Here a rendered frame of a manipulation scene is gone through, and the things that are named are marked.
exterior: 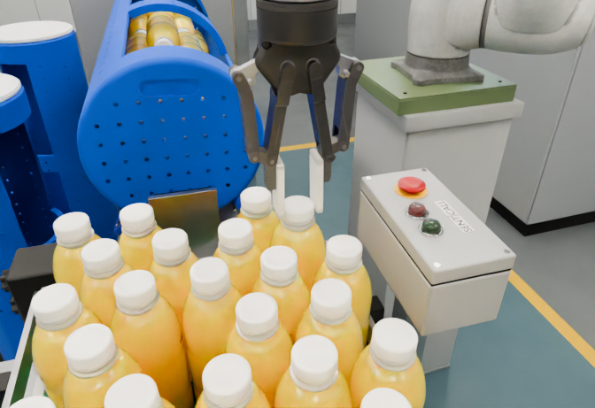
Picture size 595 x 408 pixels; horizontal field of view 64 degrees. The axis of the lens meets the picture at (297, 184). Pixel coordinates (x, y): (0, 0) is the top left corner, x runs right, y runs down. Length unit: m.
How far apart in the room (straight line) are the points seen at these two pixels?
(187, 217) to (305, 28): 0.40
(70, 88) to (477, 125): 1.35
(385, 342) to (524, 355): 1.60
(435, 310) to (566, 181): 2.00
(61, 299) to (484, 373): 1.59
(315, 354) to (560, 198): 2.22
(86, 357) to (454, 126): 0.96
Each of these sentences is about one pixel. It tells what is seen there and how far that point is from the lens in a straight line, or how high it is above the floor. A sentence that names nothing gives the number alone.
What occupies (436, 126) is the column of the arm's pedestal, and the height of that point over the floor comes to 0.97.
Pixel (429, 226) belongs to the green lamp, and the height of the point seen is 1.11.
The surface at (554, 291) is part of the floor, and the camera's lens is 2.32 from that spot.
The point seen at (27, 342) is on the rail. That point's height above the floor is 0.98.
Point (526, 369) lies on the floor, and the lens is 1.96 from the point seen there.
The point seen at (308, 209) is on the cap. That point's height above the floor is 1.12.
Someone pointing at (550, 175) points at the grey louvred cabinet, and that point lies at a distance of 2.42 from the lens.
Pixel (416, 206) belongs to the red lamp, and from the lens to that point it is 0.58.
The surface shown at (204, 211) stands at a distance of 0.74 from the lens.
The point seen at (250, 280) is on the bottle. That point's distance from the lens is 0.56.
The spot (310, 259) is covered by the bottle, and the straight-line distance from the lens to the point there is 0.56.
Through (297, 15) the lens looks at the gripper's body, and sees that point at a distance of 0.43.
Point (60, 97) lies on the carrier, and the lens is 1.86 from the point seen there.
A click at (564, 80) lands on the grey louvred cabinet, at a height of 0.79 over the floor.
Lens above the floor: 1.43
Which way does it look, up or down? 32 degrees down
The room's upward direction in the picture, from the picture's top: straight up
